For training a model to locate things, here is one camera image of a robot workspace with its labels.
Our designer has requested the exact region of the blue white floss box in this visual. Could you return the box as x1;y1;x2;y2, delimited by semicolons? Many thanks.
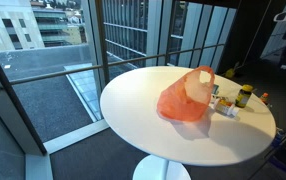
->
211;84;220;96

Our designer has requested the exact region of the white building outside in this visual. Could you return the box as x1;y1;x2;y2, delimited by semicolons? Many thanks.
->
0;0;46;53

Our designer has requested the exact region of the white round table base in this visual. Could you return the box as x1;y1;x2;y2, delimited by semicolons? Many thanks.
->
132;154;192;180

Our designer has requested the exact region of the grey metal window handrail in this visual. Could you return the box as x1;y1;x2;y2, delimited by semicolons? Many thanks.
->
9;43;226;86

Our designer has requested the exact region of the white bottle orange label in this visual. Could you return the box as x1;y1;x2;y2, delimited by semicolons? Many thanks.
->
213;99;241;117

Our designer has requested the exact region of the yellow floor object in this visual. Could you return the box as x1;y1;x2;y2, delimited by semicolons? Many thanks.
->
224;63;238;80

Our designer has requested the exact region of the white wall device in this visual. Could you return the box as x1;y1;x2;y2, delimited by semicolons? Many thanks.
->
273;8;286;23

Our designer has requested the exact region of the green glass building outside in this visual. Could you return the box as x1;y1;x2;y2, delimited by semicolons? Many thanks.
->
31;1;88;48

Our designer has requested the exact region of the orange plastic bag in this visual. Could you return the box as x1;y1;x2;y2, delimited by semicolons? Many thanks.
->
156;65;216;122

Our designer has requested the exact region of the small orange capped bottle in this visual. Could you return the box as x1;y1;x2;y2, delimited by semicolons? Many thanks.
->
260;92;270;106

